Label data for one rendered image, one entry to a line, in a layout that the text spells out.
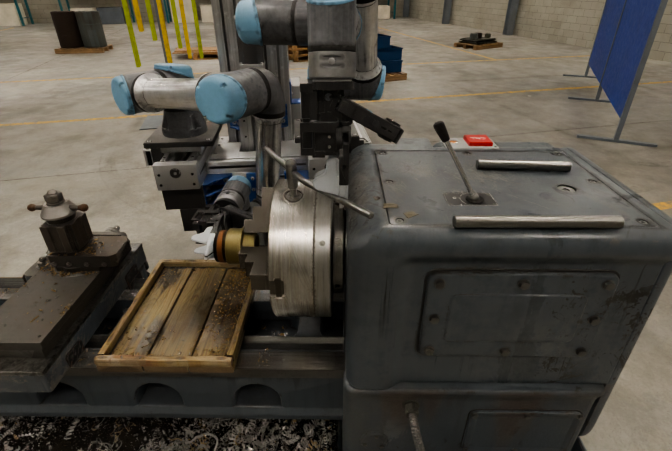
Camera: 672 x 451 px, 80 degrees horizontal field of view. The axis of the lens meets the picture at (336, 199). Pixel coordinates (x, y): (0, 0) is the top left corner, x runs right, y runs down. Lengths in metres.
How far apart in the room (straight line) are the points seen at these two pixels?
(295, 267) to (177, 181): 0.70
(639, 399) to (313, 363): 1.72
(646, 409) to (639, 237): 1.59
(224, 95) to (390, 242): 0.54
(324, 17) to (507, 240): 0.46
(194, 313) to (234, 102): 0.54
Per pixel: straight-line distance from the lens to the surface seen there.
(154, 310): 1.15
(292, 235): 0.79
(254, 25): 0.77
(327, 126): 0.63
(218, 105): 1.02
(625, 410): 2.31
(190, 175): 1.37
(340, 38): 0.63
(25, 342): 1.08
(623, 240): 0.82
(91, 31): 13.19
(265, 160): 1.20
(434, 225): 0.70
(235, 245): 0.92
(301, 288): 0.81
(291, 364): 0.98
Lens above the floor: 1.62
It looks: 28 degrees down
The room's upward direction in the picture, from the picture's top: straight up
